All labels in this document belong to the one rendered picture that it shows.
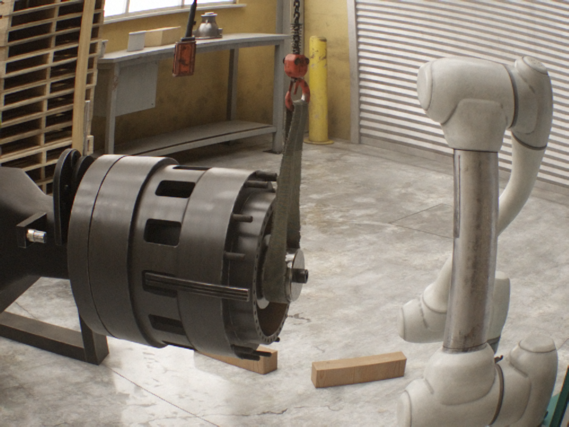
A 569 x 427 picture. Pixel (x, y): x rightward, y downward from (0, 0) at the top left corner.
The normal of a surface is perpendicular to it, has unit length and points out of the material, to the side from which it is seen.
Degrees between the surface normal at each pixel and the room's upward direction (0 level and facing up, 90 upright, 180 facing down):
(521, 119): 119
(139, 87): 90
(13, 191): 27
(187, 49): 90
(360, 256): 0
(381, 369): 90
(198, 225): 50
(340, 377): 90
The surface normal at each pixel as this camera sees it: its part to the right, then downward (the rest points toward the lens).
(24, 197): 0.46, -0.82
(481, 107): 0.10, 0.18
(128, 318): -0.25, 0.59
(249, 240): -0.19, -0.44
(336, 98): -0.67, 0.17
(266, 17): 0.74, 0.18
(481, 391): 0.25, -0.05
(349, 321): 0.02, -0.97
